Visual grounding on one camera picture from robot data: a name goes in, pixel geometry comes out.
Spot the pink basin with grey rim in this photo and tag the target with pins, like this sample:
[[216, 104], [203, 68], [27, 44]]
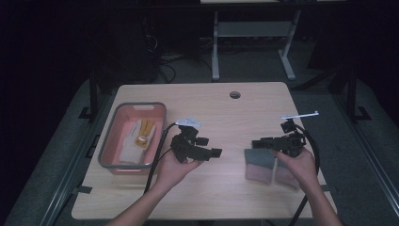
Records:
[[125, 119]]

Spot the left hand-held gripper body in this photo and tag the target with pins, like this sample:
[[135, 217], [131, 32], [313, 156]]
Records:
[[185, 144]]

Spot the person's right hand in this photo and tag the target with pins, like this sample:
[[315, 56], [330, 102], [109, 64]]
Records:
[[299, 168]]

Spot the black metal stand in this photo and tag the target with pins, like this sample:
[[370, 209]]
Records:
[[352, 94], [93, 94]]

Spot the person's left hand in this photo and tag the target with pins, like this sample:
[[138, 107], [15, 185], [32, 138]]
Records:
[[174, 171]]

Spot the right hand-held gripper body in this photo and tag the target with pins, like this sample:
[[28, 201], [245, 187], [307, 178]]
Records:
[[293, 138]]

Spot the white metal table frame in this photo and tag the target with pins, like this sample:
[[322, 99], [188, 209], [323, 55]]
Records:
[[251, 29]]

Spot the beige knit glove bear face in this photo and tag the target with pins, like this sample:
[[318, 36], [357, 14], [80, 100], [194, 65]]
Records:
[[143, 132]]

